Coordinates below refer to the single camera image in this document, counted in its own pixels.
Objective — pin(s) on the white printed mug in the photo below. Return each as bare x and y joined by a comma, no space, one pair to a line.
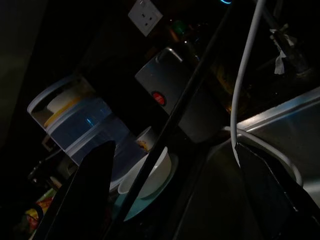
146,138

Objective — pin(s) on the grey water filter canister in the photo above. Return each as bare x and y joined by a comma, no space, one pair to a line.
155,80

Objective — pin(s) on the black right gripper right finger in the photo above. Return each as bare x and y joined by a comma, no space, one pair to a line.
275,200

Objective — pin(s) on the white tape strip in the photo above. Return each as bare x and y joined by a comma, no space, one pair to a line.
281,57

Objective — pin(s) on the teal plate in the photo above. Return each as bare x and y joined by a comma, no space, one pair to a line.
152,205

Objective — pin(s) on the stainless steel sink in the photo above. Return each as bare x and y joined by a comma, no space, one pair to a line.
287,120

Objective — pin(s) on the colourful snack packet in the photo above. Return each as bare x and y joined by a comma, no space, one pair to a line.
37,212

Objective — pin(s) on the white wall socket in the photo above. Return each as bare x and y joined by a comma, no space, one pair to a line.
145,16

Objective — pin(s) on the white bowl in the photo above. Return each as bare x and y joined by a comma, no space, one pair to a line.
160,175

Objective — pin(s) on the translucent tiered storage container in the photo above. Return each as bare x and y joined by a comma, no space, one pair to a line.
82,120

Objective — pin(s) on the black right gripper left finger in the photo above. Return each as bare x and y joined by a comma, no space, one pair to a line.
82,195

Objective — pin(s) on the oil bottle green cap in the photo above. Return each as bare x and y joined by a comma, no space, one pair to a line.
222,82

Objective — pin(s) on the black chopstick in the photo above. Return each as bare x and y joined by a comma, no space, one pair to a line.
175,120

